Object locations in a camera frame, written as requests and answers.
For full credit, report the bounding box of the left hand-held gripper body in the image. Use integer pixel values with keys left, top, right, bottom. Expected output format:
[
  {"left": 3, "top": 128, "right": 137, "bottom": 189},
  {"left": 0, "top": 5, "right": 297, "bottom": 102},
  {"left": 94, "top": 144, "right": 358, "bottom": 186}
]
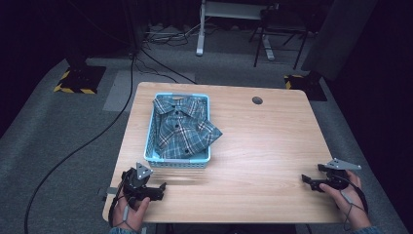
[{"left": 121, "top": 161, "right": 165, "bottom": 208}]

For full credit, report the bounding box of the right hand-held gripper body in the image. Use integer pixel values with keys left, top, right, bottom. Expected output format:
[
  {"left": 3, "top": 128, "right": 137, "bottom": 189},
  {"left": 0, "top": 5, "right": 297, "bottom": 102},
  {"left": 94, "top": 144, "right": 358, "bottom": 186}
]
[{"left": 319, "top": 157, "right": 362, "bottom": 192}]

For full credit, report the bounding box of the light blue plastic basket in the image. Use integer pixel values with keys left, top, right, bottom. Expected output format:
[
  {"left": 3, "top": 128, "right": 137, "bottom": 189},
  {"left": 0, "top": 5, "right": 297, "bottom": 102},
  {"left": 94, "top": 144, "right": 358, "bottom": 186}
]
[{"left": 143, "top": 92, "right": 212, "bottom": 170}]

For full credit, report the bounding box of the blue plaid shirt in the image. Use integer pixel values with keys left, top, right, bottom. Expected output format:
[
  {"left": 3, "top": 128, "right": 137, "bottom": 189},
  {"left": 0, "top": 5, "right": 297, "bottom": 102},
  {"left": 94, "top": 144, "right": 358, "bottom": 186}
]
[{"left": 151, "top": 95, "right": 224, "bottom": 161}]

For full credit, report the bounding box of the person's right hand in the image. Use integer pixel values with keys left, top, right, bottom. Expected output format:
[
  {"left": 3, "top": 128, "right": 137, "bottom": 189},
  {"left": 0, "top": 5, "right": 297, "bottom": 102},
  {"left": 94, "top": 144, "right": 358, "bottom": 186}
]
[{"left": 319, "top": 170, "right": 372, "bottom": 231}]

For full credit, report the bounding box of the person's left hand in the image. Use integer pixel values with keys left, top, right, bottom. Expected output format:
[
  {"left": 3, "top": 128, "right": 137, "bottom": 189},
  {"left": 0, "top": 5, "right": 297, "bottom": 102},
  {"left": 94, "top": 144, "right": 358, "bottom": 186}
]
[{"left": 112, "top": 194, "right": 151, "bottom": 232}]

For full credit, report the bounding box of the grey table edge clamp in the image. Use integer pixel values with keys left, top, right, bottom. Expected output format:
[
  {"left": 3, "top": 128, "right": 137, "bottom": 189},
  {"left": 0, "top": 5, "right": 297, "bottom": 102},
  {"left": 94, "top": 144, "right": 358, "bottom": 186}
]
[{"left": 96, "top": 186, "right": 119, "bottom": 197}]

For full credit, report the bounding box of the stand base with yellow stripes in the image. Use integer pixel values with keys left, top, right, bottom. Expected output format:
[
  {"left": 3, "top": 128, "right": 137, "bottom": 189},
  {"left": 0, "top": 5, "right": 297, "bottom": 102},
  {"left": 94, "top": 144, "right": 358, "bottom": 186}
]
[
  {"left": 53, "top": 65, "right": 107, "bottom": 96},
  {"left": 283, "top": 73, "right": 328, "bottom": 102}
]

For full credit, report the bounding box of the grey panel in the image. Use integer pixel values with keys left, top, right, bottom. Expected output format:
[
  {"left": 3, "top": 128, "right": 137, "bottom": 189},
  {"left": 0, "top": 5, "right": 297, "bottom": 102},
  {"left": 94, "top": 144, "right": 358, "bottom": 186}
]
[{"left": 300, "top": 0, "right": 380, "bottom": 82}]

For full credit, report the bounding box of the black chair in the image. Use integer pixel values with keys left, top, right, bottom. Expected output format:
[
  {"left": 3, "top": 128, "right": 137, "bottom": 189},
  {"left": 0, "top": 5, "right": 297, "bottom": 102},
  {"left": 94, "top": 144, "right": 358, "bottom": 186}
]
[{"left": 247, "top": 2, "right": 310, "bottom": 70}]

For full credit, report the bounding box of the long black floor cable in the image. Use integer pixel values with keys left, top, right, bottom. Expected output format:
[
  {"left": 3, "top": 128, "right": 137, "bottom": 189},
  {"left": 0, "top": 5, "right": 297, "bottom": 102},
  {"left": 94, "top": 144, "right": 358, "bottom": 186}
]
[{"left": 22, "top": 53, "right": 137, "bottom": 234}]

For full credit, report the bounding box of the bundle of cables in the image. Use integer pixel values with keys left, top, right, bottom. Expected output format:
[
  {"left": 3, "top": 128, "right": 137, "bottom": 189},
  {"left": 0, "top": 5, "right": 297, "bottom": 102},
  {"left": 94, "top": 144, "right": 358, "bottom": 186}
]
[{"left": 141, "top": 22, "right": 203, "bottom": 47}]

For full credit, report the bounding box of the white desk frame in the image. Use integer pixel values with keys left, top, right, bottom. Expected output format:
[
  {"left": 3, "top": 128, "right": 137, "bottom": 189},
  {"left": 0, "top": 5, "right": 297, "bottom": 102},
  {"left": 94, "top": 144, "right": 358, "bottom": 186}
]
[{"left": 195, "top": 0, "right": 281, "bottom": 62}]

